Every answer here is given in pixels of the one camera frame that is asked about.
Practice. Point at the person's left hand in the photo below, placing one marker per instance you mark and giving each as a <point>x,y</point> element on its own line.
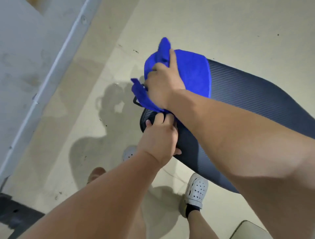
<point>158,140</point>

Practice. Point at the person's right hand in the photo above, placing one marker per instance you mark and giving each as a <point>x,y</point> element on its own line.
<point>164,86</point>

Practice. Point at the person's right little finger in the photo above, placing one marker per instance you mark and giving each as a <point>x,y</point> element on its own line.
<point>173,60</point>

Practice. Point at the person's left thumb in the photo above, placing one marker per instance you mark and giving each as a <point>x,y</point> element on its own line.
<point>177,152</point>

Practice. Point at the blue microfibre cloth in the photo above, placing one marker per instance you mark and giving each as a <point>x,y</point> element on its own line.
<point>193,71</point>

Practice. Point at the dark navy exercise mat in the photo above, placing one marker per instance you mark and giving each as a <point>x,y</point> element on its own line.
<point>246,98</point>

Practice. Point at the person's right forearm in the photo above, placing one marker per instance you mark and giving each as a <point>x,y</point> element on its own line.
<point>233,142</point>

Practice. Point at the person's left forearm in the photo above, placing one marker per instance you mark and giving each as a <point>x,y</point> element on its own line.
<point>98,204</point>

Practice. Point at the white perforated clog shoe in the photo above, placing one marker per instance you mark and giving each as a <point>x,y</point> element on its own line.
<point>130,153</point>
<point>196,188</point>

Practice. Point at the black ankle sock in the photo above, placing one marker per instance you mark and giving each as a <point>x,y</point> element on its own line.
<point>192,210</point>

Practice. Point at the person's right leg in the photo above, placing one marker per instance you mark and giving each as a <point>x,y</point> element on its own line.
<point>201,227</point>

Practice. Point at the person's leg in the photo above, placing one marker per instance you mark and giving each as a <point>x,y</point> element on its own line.
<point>96,175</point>
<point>201,227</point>

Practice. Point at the person's left leg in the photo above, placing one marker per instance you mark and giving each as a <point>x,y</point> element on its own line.
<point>96,175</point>

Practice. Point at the pale grey flat panel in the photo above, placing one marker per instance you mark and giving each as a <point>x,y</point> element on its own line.
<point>248,231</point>

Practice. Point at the dark grey floor mat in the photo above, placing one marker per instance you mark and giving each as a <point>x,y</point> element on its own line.
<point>17,216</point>

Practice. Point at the grey metal rail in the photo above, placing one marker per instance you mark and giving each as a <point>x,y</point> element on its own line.
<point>61,56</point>

